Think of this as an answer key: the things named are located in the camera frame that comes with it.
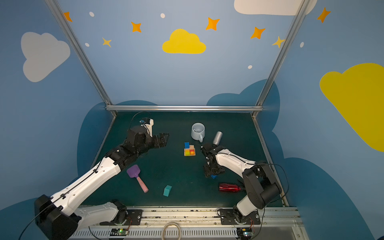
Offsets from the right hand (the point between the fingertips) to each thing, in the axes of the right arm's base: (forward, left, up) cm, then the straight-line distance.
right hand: (213, 171), depth 88 cm
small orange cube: (+13, +17, +1) cm, 21 cm away
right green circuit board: (-29, -14, -3) cm, 33 cm away
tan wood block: (+15, +14, +3) cm, 21 cm away
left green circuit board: (-32, +46, -2) cm, 56 cm away
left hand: (+8, +28, +24) cm, 37 cm away
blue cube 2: (+14, +17, +6) cm, 23 cm away
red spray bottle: (-9, -7, 0) cm, 12 cm away
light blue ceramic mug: (+27, +10, +4) cm, 29 cm away
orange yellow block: (+12, +13, -1) cm, 18 cm away
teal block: (-12, +26, -1) cm, 29 cm away
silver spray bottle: (+24, -3, 0) cm, 25 cm away
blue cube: (-3, 0, -1) cm, 3 cm away
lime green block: (+11, +17, -1) cm, 20 cm away
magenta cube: (+14, +14, 0) cm, 20 cm away
